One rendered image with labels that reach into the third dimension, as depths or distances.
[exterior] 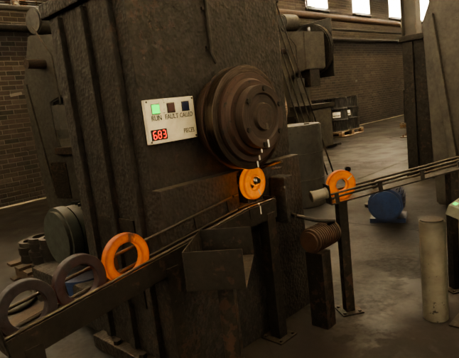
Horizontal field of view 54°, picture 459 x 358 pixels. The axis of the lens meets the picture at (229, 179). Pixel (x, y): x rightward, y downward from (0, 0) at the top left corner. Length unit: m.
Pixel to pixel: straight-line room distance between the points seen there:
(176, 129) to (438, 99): 3.08
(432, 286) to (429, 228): 0.30
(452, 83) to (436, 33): 0.47
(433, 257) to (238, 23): 1.48
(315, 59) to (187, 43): 8.15
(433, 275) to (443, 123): 2.33
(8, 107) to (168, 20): 6.13
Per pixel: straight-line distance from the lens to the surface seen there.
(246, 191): 2.07
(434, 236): 2.40
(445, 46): 4.53
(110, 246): 1.65
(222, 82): 1.96
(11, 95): 8.02
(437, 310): 2.54
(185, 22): 2.09
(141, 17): 1.94
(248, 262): 1.70
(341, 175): 2.41
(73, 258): 1.59
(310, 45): 10.05
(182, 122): 1.97
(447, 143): 4.53
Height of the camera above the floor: 1.18
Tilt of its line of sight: 9 degrees down
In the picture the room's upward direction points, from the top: 7 degrees counter-clockwise
